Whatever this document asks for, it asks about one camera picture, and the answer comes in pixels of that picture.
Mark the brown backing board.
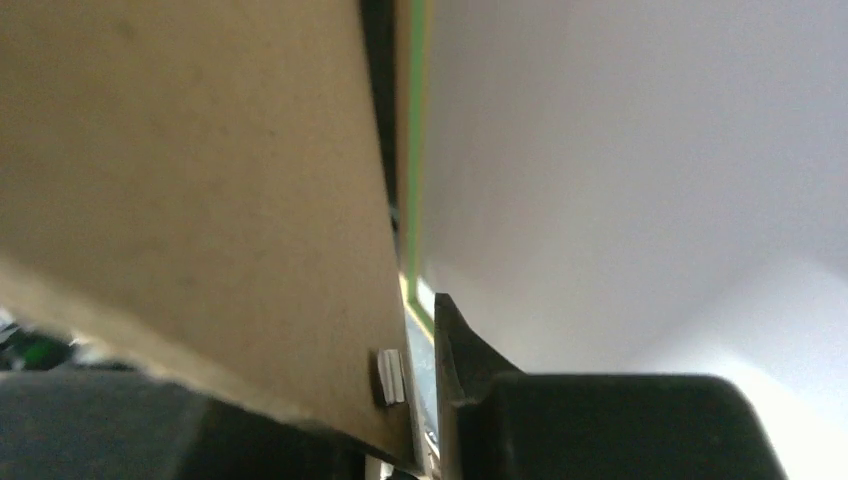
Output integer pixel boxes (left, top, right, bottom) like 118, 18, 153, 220
1, 1, 420, 469

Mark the wooden picture frame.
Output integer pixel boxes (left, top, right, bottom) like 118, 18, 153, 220
394, 0, 442, 478

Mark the upper metal turn clip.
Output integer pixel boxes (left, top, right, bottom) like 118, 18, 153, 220
376, 349, 406, 407

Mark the landscape photo print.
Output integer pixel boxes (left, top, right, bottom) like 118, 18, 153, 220
418, 1, 847, 479

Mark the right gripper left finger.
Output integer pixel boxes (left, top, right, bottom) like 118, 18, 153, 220
1, 369, 398, 479

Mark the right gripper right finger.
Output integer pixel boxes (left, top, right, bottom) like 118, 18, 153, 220
434, 293, 786, 479

